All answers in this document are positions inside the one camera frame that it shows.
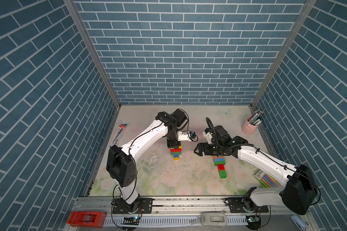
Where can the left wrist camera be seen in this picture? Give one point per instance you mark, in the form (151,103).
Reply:
(187,136)

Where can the grey clamp handle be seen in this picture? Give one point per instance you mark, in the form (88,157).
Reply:
(210,219)

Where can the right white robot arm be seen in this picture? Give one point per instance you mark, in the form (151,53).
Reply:
(297,189)

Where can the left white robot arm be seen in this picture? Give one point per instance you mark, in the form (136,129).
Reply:
(122,161)

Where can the light blue object corner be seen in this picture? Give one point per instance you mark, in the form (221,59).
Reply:
(299,223)

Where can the pens in cup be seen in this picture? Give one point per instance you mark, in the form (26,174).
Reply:
(256,117)

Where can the pen package box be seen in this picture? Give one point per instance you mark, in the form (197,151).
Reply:
(118,135)

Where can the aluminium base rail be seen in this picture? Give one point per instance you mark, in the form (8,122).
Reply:
(177,211)

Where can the red small lego brick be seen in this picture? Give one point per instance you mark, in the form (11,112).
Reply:
(220,167)

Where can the light blue long lego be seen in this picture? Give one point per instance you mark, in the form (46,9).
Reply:
(219,159)

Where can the pink pen cup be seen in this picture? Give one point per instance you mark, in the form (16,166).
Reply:
(248,128)

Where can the red tool on rail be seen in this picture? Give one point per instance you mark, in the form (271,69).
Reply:
(87,219)

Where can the green small square lego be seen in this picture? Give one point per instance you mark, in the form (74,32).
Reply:
(222,174)

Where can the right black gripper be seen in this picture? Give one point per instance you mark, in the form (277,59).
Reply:
(206,151)

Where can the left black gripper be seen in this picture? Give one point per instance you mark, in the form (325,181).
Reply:
(176,144)

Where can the red long lego brick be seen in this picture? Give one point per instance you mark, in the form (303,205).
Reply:
(173,152)

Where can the coloured marker pack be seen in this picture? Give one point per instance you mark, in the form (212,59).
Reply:
(265,179)

